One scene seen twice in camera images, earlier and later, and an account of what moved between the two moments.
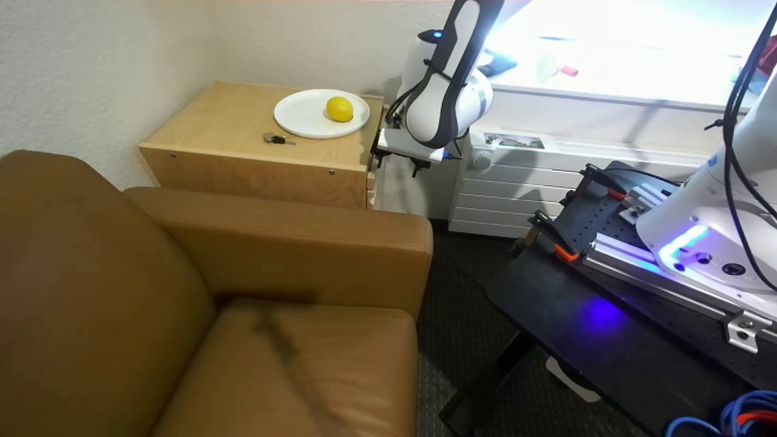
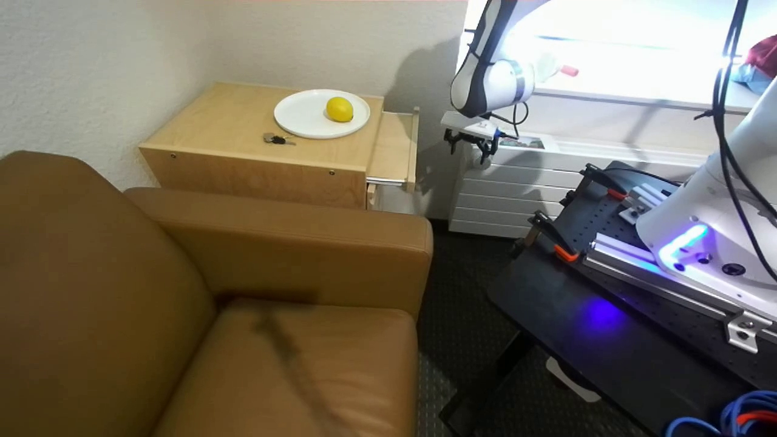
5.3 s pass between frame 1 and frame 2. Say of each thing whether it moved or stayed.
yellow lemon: stayed
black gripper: moved
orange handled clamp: stayed
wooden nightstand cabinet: stayed
